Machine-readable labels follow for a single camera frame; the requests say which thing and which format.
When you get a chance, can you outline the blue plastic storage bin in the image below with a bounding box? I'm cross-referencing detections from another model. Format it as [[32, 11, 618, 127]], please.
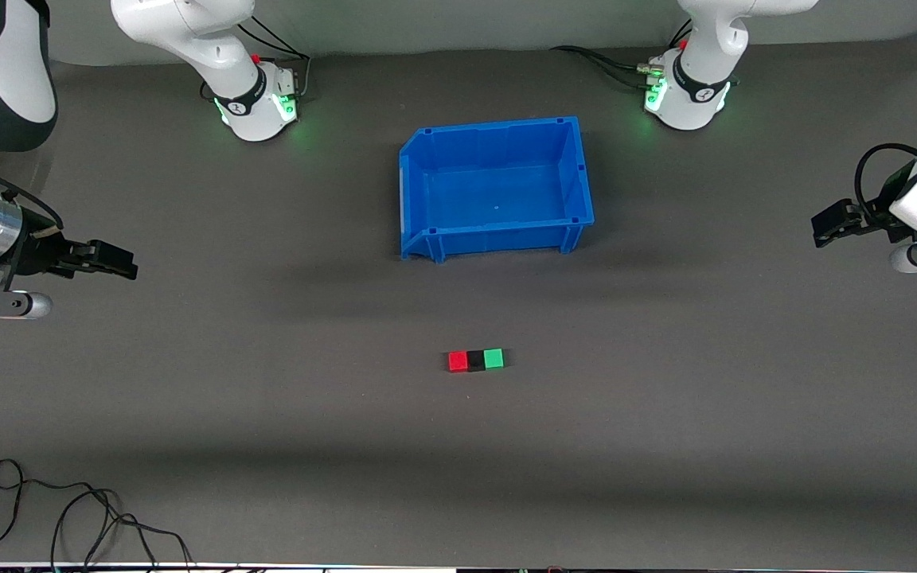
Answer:
[[399, 116, 595, 263]]

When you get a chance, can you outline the black cable along right arm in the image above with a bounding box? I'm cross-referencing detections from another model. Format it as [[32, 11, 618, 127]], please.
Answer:
[[0, 155, 66, 233]]

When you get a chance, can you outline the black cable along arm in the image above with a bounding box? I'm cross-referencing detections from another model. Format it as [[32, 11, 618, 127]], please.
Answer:
[[856, 142, 917, 225], [0, 155, 66, 233]]

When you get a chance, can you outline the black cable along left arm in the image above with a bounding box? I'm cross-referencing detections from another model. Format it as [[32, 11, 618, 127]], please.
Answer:
[[856, 142, 917, 225]]

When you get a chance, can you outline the loose thin black cable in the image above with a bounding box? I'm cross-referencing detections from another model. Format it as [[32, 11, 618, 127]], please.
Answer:
[[0, 458, 197, 573]]

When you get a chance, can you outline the black right base cable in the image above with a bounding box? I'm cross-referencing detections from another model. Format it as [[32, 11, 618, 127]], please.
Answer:
[[236, 14, 313, 100]]

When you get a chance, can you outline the black base cable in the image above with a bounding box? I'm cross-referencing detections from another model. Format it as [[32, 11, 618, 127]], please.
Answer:
[[550, 20, 694, 90], [236, 14, 313, 100]]

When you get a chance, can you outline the black left base cable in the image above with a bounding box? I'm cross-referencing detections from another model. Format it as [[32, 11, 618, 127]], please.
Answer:
[[550, 20, 694, 90]]

